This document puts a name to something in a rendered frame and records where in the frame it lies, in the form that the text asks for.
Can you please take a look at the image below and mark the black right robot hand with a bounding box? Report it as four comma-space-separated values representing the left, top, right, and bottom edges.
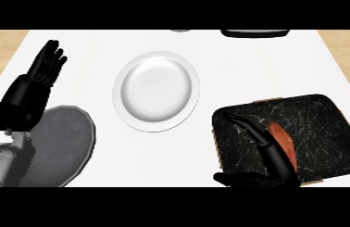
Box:
212, 112, 303, 188

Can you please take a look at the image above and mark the black marble tray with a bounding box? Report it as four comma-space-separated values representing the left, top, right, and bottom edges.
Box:
212, 94, 350, 185

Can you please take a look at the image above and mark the black appliance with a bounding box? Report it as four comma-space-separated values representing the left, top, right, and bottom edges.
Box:
220, 29, 291, 39

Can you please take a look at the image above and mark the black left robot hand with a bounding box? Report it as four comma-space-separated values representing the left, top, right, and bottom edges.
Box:
0, 39, 68, 133

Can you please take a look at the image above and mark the white oval plate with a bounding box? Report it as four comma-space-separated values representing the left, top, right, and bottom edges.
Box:
113, 50, 201, 133

